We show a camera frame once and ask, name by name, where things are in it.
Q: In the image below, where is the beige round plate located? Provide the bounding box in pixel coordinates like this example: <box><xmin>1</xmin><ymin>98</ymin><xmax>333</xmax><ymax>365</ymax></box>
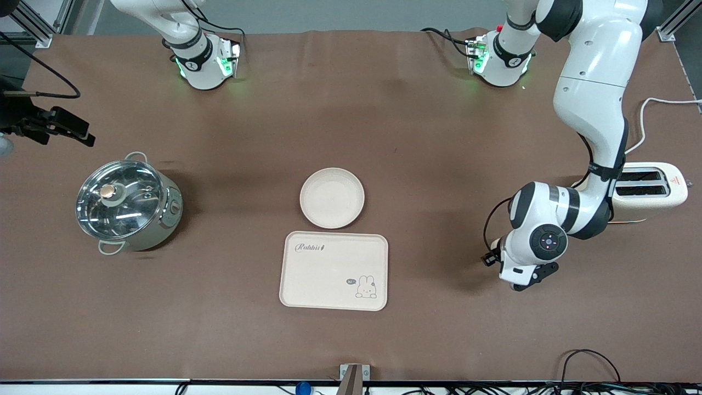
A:
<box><xmin>299</xmin><ymin>168</ymin><xmax>365</xmax><ymax>229</ymax></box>

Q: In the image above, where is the glass pot lid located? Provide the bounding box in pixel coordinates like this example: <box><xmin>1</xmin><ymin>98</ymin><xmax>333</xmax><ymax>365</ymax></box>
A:
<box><xmin>76</xmin><ymin>159</ymin><xmax>166</xmax><ymax>242</ymax></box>

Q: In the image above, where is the steel electric cooking pot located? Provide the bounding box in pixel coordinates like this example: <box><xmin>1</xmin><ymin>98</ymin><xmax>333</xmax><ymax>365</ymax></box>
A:
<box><xmin>76</xmin><ymin>152</ymin><xmax>184</xmax><ymax>256</ymax></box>

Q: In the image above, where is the beige rabbit print tray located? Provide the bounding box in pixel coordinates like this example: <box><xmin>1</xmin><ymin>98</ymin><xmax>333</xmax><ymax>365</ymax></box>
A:
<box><xmin>279</xmin><ymin>231</ymin><xmax>389</xmax><ymax>312</ymax></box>

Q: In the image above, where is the brown table cover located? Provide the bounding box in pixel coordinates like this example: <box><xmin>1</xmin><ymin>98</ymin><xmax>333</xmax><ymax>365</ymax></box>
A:
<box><xmin>0</xmin><ymin>27</ymin><xmax>702</xmax><ymax>383</ymax></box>

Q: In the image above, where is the cream two-slot toaster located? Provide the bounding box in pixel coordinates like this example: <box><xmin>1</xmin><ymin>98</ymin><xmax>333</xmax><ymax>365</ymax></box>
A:
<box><xmin>570</xmin><ymin>162</ymin><xmax>689</xmax><ymax>224</ymax></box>

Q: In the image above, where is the aluminium frame profile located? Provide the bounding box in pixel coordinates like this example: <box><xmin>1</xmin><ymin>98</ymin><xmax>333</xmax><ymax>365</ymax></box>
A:
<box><xmin>655</xmin><ymin>0</ymin><xmax>702</xmax><ymax>42</ymax></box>
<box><xmin>7</xmin><ymin>0</ymin><xmax>76</xmax><ymax>49</ymax></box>

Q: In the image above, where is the black looped floor cable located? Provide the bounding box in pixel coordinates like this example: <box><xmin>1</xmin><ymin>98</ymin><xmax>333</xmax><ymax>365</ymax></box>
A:
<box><xmin>559</xmin><ymin>349</ymin><xmax>623</xmax><ymax>386</ymax></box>

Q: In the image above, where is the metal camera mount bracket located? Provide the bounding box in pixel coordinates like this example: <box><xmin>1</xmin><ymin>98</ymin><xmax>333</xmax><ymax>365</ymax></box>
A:
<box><xmin>339</xmin><ymin>364</ymin><xmax>371</xmax><ymax>395</ymax></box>

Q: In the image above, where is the black right base cable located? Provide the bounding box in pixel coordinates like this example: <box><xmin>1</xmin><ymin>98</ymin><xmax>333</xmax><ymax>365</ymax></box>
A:
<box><xmin>178</xmin><ymin>0</ymin><xmax>246</xmax><ymax>46</ymax></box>

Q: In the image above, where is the black base cable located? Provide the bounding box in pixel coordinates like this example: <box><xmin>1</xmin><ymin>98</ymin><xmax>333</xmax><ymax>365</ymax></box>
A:
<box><xmin>421</xmin><ymin>27</ymin><xmax>474</xmax><ymax>59</ymax></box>
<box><xmin>178</xmin><ymin>0</ymin><xmax>246</xmax><ymax>46</ymax></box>

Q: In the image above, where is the white toaster power cable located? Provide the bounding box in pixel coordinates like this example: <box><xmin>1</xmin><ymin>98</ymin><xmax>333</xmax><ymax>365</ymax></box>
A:
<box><xmin>624</xmin><ymin>97</ymin><xmax>702</xmax><ymax>156</ymax></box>

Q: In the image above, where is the black left base cable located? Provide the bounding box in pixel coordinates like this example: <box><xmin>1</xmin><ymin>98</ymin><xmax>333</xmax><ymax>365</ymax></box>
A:
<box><xmin>421</xmin><ymin>27</ymin><xmax>474</xmax><ymax>59</ymax></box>

